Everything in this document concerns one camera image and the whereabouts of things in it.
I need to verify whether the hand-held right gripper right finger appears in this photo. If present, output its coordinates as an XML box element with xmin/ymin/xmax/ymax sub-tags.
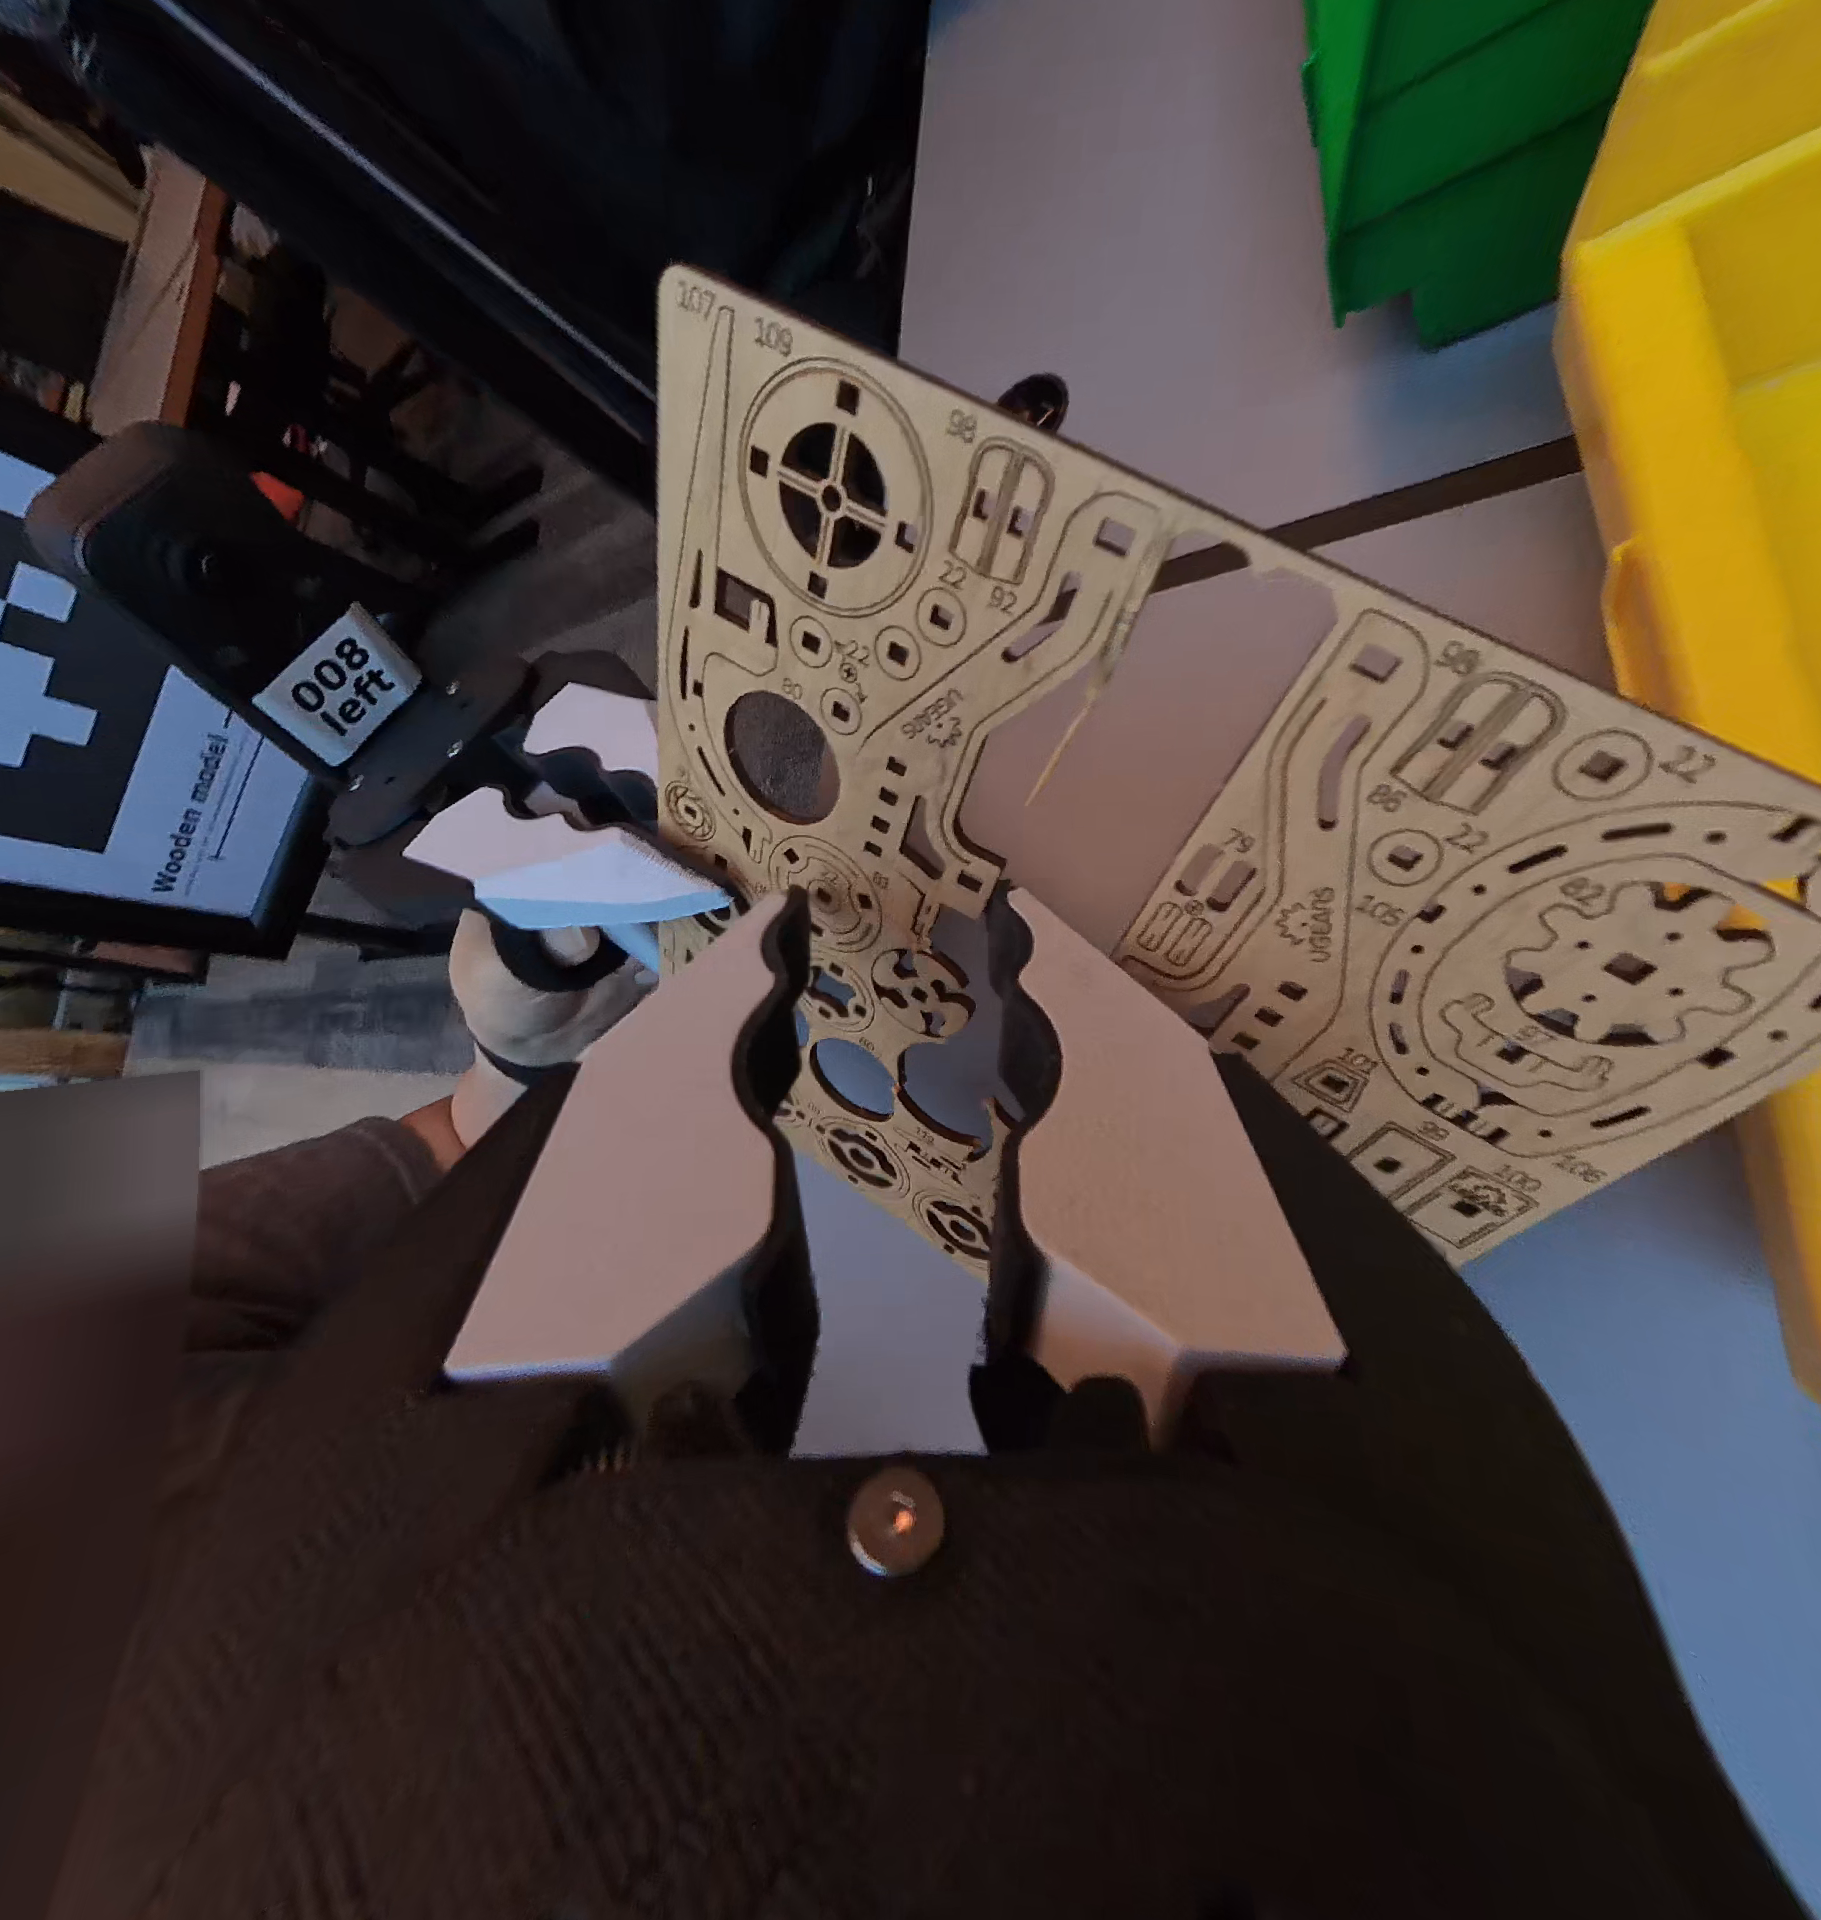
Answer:
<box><xmin>971</xmin><ymin>885</ymin><xmax>1351</xmax><ymax>1456</ymax></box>

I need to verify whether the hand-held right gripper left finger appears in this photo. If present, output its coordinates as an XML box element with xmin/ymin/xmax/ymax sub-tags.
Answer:
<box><xmin>441</xmin><ymin>888</ymin><xmax>825</xmax><ymax>1456</ymax></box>

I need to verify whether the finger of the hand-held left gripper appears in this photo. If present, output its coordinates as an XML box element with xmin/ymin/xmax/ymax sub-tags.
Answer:
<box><xmin>456</xmin><ymin>691</ymin><xmax>662</xmax><ymax>829</ymax></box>
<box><xmin>397</xmin><ymin>814</ymin><xmax>737</xmax><ymax>975</ymax></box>

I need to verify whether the laser-cut wooden parts sheet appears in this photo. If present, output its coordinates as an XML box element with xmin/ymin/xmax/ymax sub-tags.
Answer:
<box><xmin>652</xmin><ymin>269</ymin><xmax>1821</xmax><ymax>1313</ymax></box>

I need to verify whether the person's left forearm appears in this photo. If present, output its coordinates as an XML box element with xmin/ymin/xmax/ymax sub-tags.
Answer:
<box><xmin>445</xmin><ymin>1072</ymin><xmax>560</xmax><ymax>1154</ymax></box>

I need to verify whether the grey desk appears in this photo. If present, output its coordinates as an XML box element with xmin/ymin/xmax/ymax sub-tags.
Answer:
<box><xmin>798</xmin><ymin>0</ymin><xmax>1821</xmax><ymax>1920</ymax></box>

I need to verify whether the person's left hand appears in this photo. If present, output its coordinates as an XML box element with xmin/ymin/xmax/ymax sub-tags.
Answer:
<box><xmin>450</xmin><ymin>904</ymin><xmax>654</xmax><ymax>1073</ymax></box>

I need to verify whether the framed marker sign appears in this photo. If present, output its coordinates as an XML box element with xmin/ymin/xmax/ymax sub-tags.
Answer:
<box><xmin>0</xmin><ymin>367</ymin><xmax>335</xmax><ymax>962</ymax></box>

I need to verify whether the person's t-shirt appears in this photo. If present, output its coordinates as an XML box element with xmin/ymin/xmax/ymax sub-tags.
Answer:
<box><xmin>190</xmin><ymin>1113</ymin><xmax>455</xmax><ymax>1353</ymax></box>

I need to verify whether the yellow plastic bin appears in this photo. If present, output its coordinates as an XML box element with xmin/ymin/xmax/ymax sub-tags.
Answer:
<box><xmin>1555</xmin><ymin>0</ymin><xmax>1821</xmax><ymax>1449</ymax></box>

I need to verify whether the green plastic bin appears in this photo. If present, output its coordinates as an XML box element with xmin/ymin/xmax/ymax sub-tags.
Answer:
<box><xmin>1301</xmin><ymin>0</ymin><xmax>1663</xmax><ymax>349</ymax></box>

